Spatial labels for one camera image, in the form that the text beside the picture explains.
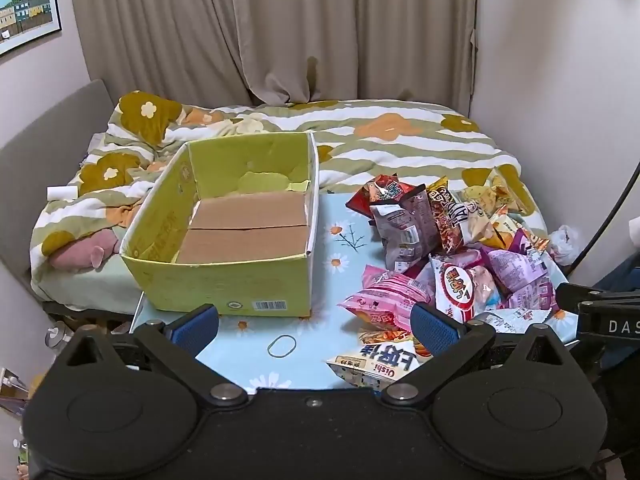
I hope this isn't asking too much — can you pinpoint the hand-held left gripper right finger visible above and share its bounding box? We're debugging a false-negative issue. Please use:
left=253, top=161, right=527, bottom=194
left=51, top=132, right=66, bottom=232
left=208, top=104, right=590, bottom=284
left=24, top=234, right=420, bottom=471
left=382, top=304, right=576, bottom=406

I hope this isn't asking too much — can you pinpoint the floral striped duvet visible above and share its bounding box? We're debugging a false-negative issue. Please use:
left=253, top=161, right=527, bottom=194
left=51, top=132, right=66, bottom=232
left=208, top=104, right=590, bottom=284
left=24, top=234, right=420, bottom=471
left=30, top=91, right=546, bottom=311

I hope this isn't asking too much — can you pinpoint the yellow-green cardboard box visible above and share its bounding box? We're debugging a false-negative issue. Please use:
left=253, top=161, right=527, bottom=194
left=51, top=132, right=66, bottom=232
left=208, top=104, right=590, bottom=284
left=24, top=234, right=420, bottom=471
left=119, top=131, right=321, bottom=318

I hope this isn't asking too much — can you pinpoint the olive rubber band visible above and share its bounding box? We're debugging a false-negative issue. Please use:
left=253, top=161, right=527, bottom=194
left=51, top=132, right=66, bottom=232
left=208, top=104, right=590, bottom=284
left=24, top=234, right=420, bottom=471
left=267, top=334, right=297, bottom=359

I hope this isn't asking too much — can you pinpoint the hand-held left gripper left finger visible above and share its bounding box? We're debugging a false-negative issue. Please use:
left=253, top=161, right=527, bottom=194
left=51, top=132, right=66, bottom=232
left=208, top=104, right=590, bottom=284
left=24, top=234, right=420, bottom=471
left=65, top=304, right=250, bottom=406

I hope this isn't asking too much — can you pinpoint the beige curtain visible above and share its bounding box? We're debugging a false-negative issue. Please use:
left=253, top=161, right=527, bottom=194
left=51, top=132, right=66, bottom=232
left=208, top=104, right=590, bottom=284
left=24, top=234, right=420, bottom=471
left=67, top=0, right=478, bottom=111

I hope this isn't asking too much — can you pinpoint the framed wall poster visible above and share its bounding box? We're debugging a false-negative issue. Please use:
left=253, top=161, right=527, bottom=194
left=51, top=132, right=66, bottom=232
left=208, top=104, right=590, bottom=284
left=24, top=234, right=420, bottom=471
left=0, top=0, right=63, bottom=57

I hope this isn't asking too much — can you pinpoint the white plastic bag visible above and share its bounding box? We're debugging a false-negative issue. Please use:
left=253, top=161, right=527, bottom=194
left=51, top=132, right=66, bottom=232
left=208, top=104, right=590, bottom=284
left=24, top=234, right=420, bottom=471
left=547, top=224, right=585, bottom=267

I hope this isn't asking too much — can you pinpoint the pile of snack packets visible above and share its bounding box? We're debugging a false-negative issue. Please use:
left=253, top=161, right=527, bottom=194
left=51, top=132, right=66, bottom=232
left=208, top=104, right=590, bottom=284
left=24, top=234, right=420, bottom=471
left=325, top=174, right=568, bottom=392

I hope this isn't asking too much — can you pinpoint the grey bed headboard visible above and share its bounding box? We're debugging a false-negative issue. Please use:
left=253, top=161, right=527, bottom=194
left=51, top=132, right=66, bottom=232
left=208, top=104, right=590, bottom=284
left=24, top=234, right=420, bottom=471
left=0, top=79, right=116, bottom=311

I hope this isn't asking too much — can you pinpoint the clear water bottle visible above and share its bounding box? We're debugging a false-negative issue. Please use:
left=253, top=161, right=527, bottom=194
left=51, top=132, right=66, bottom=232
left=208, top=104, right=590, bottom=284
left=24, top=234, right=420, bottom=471
left=44, top=324, right=73, bottom=361

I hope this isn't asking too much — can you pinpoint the black cable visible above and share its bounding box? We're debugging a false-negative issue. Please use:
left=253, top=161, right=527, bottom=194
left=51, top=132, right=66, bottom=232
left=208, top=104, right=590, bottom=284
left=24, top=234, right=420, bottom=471
left=567, top=160, right=640, bottom=281

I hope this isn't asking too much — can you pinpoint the dark blue cloth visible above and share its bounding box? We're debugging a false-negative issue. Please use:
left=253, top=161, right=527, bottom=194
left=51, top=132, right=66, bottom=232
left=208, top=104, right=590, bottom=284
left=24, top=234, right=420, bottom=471
left=595, top=257, right=640, bottom=293

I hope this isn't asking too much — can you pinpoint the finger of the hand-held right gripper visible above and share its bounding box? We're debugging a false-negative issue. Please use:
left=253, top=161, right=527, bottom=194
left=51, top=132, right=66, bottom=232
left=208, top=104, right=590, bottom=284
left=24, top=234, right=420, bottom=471
left=556, top=282, right=640, bottom=310

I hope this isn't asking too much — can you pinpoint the light blue floral tablecloth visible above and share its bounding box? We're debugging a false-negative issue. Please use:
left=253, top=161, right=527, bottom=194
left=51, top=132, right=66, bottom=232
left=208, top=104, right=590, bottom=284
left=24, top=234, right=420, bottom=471
left=130, top=192, right=581, bottom=391

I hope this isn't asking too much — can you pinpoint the pink plush toy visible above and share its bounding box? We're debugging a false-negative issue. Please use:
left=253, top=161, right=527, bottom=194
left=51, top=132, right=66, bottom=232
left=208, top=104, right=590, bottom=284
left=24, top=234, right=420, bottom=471
left=49, top=229, right=123, bottom=273

